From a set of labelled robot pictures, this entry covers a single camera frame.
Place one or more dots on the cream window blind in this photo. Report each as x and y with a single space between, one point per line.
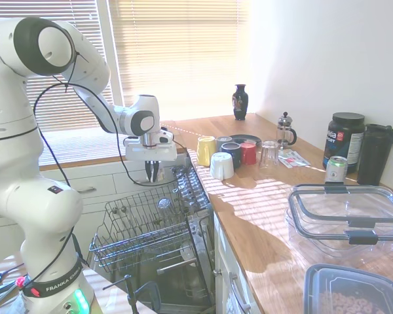
85 19
180 55

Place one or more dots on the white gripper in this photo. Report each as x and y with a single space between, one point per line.
150 153

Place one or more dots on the built-in dishwasher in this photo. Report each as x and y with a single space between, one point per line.
199 235

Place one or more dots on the dishwasher spray tube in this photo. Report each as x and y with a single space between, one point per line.
177 265

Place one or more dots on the black shaker bottle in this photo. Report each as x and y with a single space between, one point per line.
376 153

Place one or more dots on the red mug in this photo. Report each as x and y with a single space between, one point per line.
248 154

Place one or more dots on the dark blue painted vase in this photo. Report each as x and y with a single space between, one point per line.
240 101

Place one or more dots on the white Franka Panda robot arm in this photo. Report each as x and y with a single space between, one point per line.
19 196

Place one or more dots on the black protein powder tub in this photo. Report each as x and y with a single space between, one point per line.
344 140

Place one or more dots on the white and green drink can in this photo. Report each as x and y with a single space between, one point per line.
336 170

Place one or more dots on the round metal cabinet knob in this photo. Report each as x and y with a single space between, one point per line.
217 272

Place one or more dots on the dishwasher cutlery tray rack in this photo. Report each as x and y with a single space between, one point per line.
190 186

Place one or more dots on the red plug connector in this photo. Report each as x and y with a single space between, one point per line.
19 281

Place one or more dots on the yellow ribbed mug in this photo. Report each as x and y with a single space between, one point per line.
205 151

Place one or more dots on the grey mug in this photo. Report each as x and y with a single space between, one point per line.
223 141

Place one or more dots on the clear plain glass tumbler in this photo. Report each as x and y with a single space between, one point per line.
269 157

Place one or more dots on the dark round plate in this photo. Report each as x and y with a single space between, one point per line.
250 139

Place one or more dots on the small packets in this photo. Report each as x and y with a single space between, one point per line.
291 159

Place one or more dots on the clear drinking glass with label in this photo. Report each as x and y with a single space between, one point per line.
163 205

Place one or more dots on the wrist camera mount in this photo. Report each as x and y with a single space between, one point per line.
164 137

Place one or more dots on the dark blue curved plastic piece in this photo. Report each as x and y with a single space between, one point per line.
149 294

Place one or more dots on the glass french press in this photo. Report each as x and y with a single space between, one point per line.
285 131

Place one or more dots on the plain navy mug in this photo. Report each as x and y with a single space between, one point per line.
231 155

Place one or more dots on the grey-lidded container with cereal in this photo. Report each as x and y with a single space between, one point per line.
350 294

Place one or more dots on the black clamp stand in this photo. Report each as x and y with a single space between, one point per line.
128 289

